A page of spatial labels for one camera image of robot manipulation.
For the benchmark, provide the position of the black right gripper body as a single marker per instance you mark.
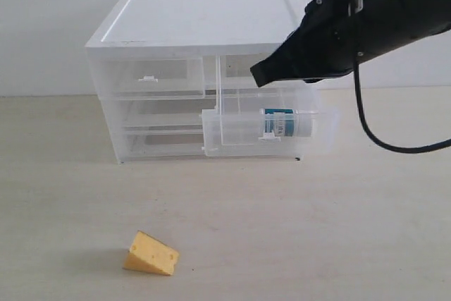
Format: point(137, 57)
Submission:
point(324, 42)

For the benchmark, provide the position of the white capped pill bottle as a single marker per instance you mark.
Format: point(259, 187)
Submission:
point(279, 123)

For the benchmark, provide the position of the yellow cheese wedge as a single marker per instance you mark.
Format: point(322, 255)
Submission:
point(149, 255)

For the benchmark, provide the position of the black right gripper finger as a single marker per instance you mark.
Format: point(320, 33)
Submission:
point(291, 61)

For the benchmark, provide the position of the clear middle wide drawer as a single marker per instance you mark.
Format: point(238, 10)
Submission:
point(146, 113)

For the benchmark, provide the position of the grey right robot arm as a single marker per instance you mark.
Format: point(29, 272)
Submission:
point(381, 26)

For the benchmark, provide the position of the clear wide drawer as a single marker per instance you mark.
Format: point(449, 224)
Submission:
point(142, 144)
point(146, 113)

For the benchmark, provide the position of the white plastic drawer cabinet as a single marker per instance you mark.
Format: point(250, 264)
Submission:
point(189, 29)

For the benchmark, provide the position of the clear bottom wide drawer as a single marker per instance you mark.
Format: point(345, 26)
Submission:
point(142, 144)

